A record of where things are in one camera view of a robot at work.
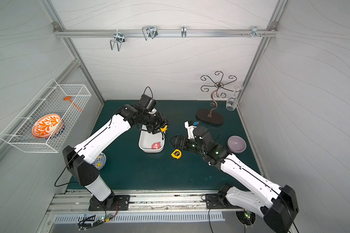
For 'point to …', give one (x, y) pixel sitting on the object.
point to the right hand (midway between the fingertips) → (174, 139)
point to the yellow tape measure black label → (176, 154)
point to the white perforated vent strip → (181, 218)
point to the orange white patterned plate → (47, 125)
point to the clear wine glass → (232, 102)
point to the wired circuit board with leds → (85, 222)
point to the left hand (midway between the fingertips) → (169, 126)
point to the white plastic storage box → (147, 139)
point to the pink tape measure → (156, 145)
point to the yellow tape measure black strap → (163, 130)
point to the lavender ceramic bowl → (236, 144)
